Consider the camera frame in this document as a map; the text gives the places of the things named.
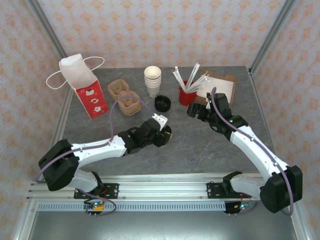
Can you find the grey metal panel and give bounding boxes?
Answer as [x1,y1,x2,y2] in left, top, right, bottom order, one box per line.
[24,211,298,240]

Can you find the stack of black cup lids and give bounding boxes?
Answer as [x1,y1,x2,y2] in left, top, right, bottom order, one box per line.
[154,95,172,113]

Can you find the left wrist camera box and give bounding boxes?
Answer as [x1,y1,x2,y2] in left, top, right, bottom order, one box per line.
[151,113,169,130]

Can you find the printed straw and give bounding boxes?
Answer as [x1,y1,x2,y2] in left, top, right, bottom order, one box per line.
[187,62,201,88]

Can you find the red straw holder cup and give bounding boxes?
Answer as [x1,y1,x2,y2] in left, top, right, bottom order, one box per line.
[178,79,198,107]

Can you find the red paper bag white handles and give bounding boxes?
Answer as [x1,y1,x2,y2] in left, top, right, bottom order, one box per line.
[46,53,110,120]

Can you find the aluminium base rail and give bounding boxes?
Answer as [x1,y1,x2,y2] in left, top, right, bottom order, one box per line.
[26,174,263,202]

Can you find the brown cardboard tray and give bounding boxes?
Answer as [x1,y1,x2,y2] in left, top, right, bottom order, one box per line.
[194,69,238,110]

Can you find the stack of white napkins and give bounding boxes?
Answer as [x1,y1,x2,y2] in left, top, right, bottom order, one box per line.
[197,76,235,104]

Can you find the aluminium frame post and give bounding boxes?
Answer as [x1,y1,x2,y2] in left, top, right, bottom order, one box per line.
[249,0,298,73]
[26,0,68,61]

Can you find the paper cup with black lid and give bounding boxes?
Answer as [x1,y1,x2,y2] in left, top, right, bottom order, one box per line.
[159,125,174,148]

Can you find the grey slotted cable duct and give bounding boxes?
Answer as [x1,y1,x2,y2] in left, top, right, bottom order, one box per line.
[36,202,227,212]

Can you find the stack of pulp cup carriers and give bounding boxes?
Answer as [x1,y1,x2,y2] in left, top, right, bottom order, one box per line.
[107,78,143,117]

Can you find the stack of white paper cups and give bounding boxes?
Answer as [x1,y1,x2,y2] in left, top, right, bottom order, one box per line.
[143,65,163,99]

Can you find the small controller board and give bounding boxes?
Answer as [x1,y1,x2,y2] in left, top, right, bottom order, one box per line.
[83,199,106,213]
[223,199,257,215]

